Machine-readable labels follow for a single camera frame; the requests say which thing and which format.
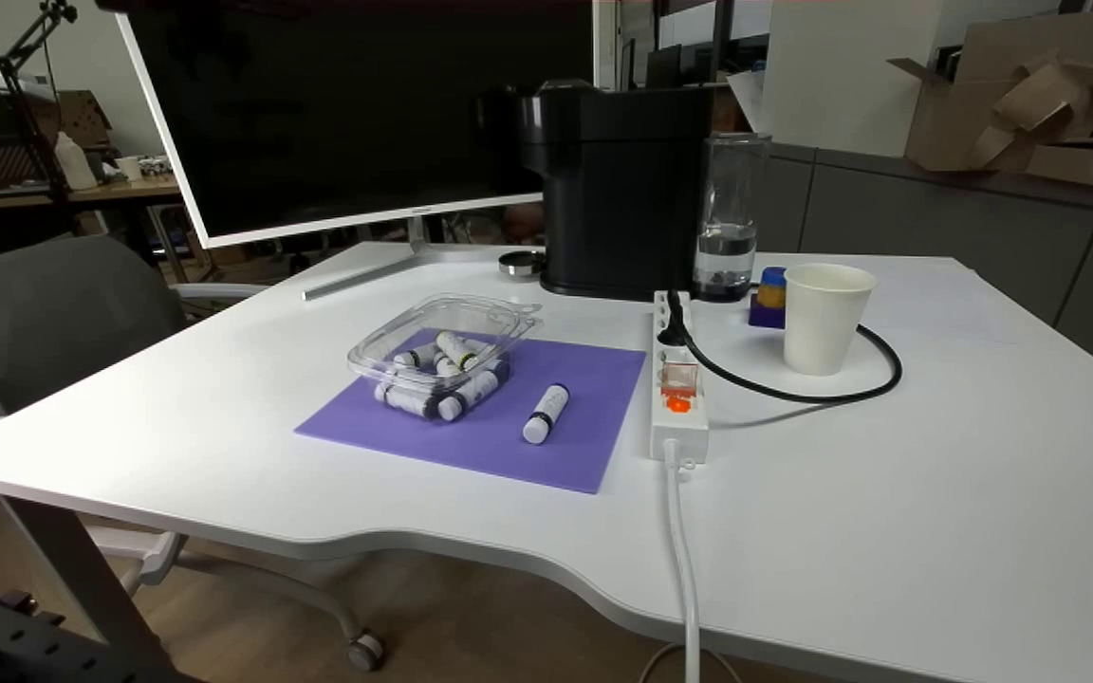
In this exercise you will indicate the brown cardboard box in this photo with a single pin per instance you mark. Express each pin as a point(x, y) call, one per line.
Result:
point(1014, 115)

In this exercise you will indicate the wooden background desk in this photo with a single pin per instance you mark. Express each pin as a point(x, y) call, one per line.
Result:
point(94, 196)

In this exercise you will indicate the clear plastic lidded container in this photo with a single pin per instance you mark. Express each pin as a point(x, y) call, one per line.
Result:
point(409, 332)

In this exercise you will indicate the clear glass carafe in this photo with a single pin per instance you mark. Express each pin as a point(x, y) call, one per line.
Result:
point(725, 253)

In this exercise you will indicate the round metal drip tray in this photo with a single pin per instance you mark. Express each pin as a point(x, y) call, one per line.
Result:
point(523, 262)

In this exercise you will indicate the purple paper mat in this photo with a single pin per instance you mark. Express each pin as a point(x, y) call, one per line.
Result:
point(572, 443)

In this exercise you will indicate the white tube with black band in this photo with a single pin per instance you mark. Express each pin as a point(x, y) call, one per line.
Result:
point(468, 397)
point(457, 351)
point(404, 365)
point(543, 415)
point(409, 397)

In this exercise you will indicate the grey low cabinet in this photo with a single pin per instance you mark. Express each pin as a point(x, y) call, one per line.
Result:
point(952, 228)

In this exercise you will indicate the black power plug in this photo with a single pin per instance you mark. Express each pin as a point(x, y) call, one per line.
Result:
point(672, 325)

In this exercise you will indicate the black jointed lamp arm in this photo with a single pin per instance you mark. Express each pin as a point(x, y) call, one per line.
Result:
point(41, 24)

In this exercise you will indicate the black perforated rack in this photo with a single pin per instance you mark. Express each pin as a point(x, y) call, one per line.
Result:
point(17, 645)

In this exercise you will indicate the white paper cup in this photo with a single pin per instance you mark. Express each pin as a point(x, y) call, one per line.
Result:
point(826, 317)

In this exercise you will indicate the white power strip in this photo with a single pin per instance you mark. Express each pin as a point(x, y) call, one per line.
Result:
point(680, 432)

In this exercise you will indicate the black coffee machine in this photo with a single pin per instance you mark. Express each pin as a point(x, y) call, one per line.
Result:
point(623, 190)

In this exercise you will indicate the blue and yellow block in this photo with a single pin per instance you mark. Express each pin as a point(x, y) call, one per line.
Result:
point(769, 301)

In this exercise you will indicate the grey office chair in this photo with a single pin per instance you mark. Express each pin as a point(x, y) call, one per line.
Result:
point(41, 317)

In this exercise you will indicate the white framed computer monitor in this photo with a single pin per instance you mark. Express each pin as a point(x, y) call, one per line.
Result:
point(357, 99)

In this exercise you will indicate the white plastic bottle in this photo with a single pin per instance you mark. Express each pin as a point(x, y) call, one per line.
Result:
point(74, 166)

